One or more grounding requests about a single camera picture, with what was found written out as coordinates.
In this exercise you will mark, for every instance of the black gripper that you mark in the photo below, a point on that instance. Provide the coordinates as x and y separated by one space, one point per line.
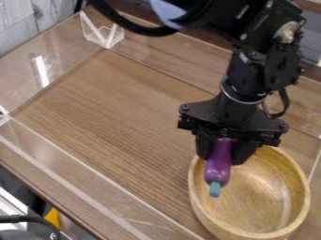
244 121

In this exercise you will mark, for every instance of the purple toy eggplant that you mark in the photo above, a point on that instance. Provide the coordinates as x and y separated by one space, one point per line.
219 165

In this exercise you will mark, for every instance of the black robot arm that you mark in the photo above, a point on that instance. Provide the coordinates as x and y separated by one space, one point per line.
264 29

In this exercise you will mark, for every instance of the brown wooden bowl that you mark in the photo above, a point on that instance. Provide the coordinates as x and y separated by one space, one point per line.
266 202

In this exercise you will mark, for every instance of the yellow black device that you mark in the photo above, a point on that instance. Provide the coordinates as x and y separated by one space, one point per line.
69 229

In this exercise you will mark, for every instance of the clear acrylic tray wall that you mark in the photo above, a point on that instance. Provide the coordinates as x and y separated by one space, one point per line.
94 201

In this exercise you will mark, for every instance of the clear acrylic corner bracket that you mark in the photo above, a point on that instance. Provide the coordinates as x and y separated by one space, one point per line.
105 36

